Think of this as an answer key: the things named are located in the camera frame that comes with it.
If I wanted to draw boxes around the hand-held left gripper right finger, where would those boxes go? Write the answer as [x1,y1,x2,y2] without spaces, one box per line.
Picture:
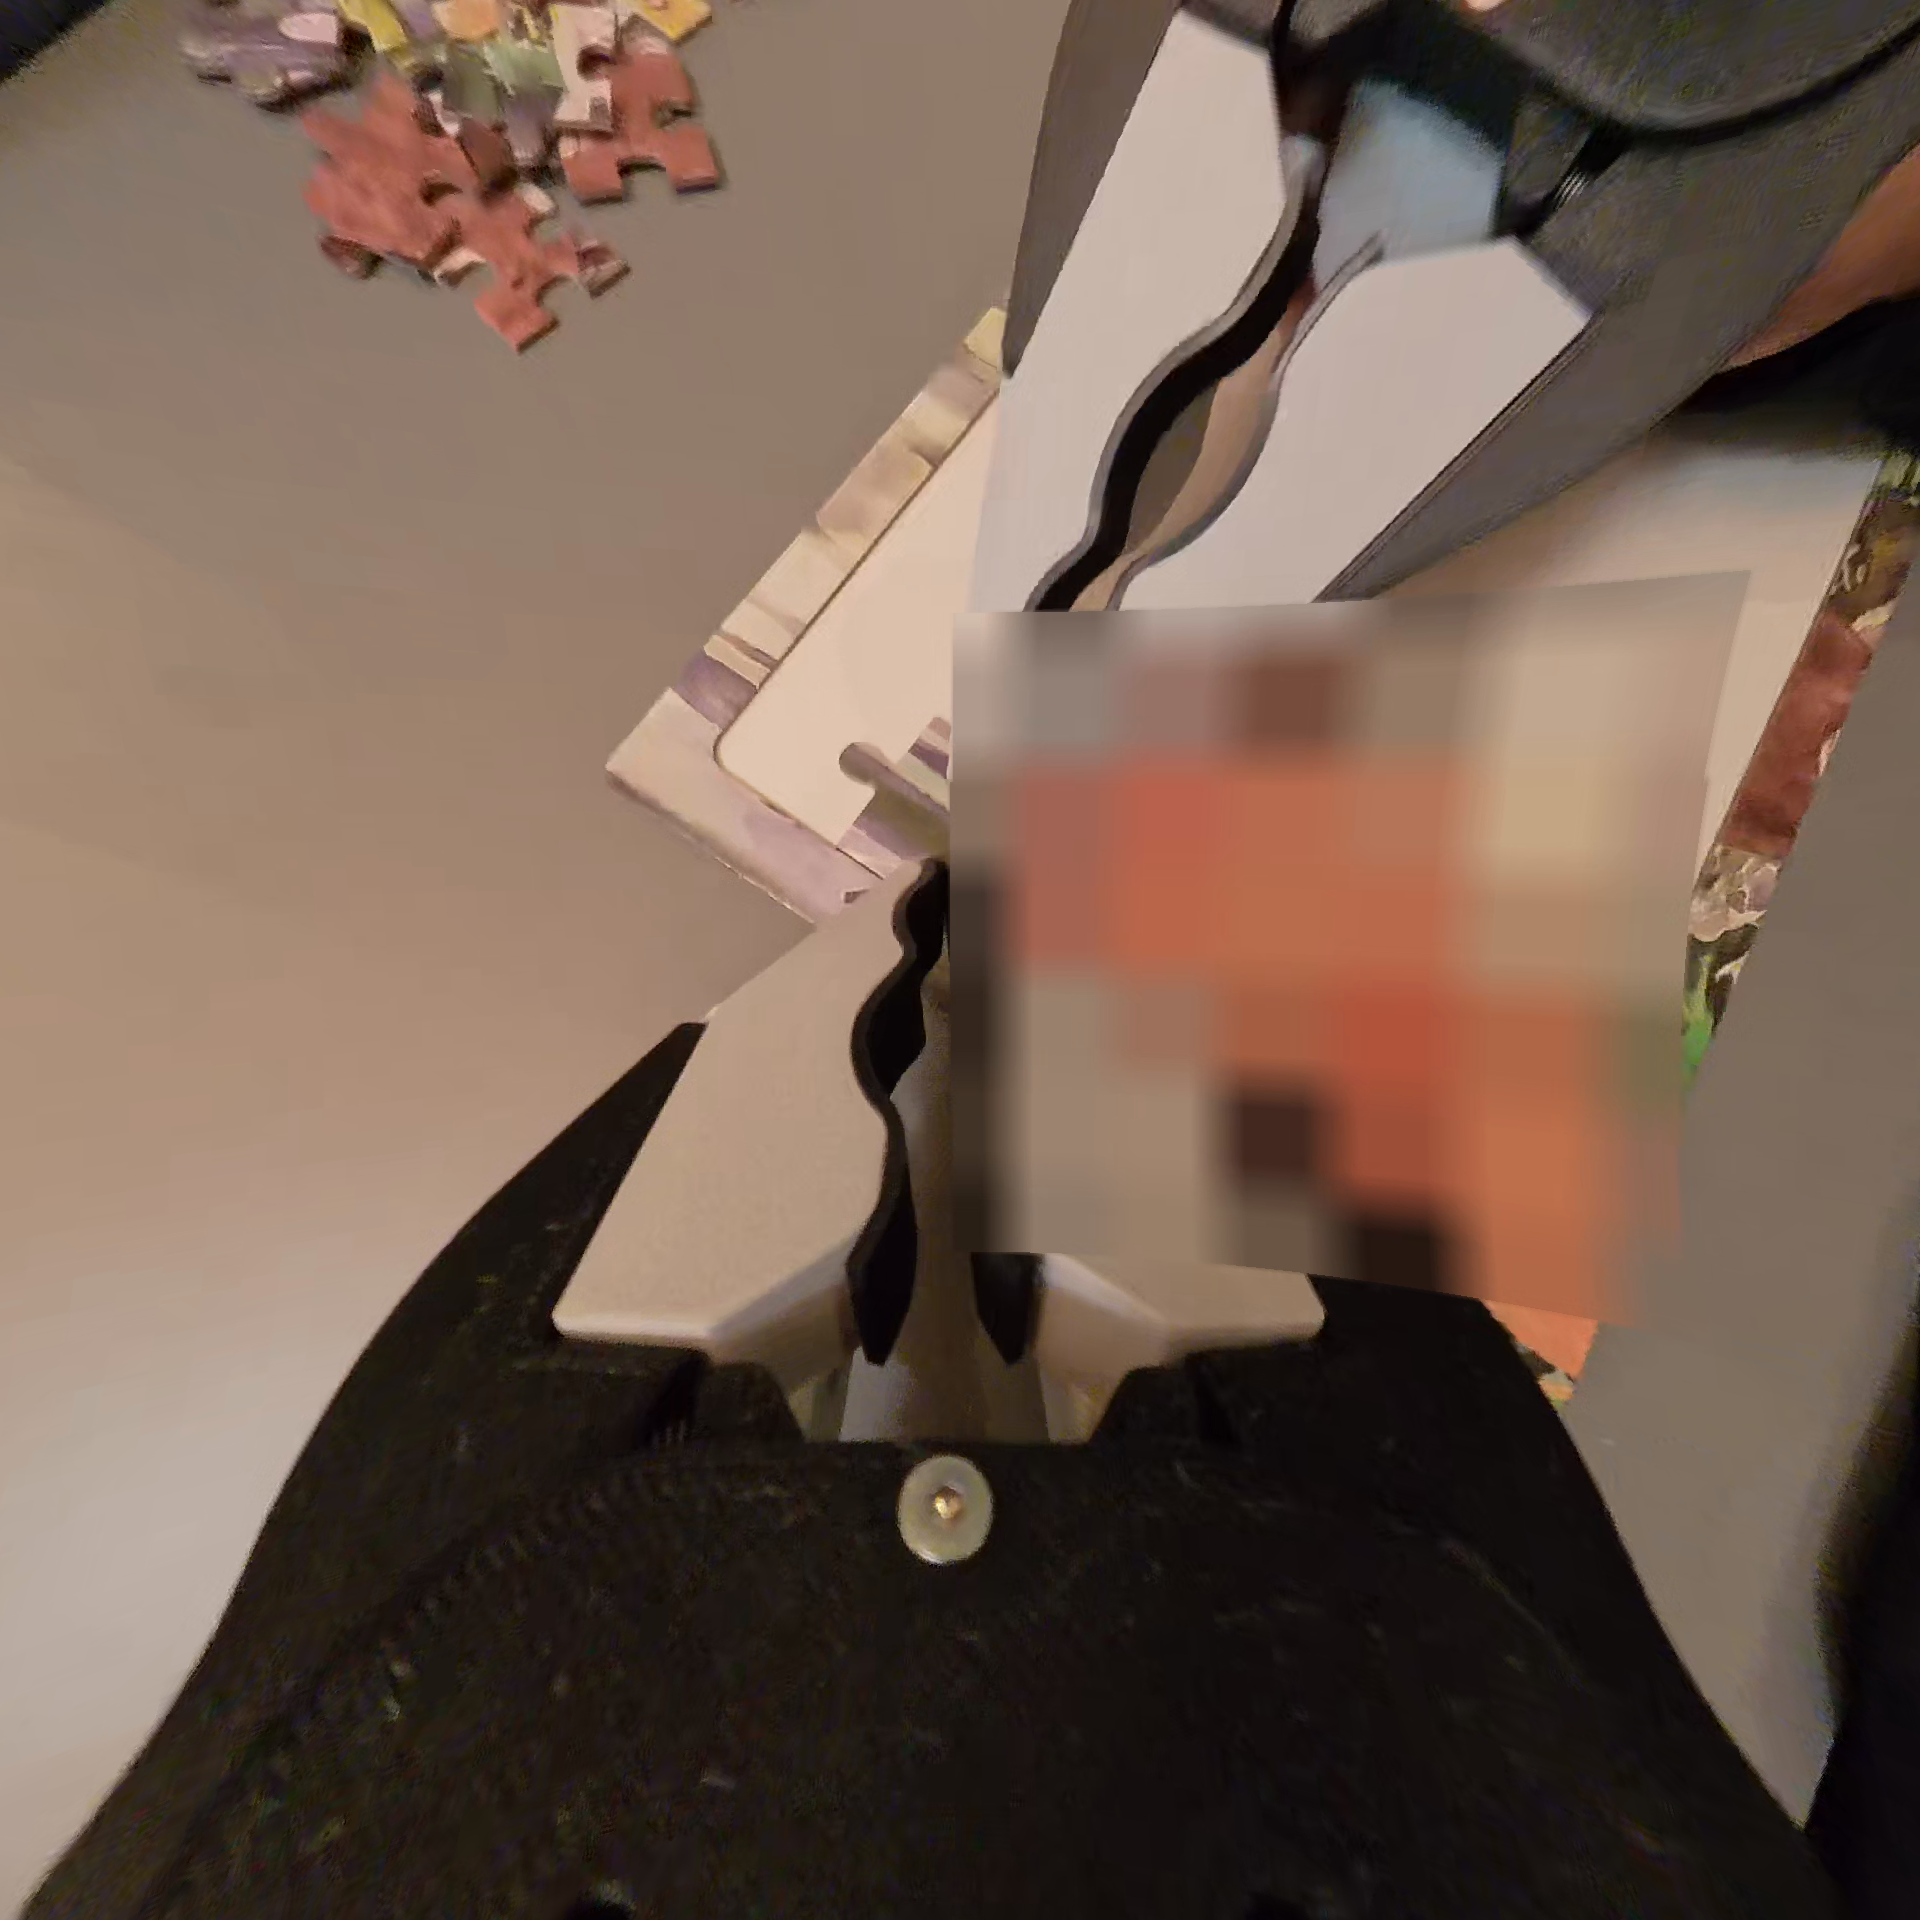
[972,1253,1333,1394]

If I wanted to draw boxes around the pile of puzzle pieces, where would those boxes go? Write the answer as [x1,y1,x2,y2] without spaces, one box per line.
[180,0,729,356]

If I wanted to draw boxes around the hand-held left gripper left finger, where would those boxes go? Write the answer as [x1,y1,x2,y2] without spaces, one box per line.
[551,859,954,1366]

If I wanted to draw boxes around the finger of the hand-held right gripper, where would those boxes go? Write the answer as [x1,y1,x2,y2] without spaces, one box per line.
[972,0,1325,612]
[1117,76,1693,612]

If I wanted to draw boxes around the person's right hand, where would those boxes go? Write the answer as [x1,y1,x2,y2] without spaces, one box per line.
[1733,192,1920,368]

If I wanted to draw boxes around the lion jigsaw puzzle board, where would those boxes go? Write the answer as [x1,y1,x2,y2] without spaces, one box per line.
[607,306,1920,1420]

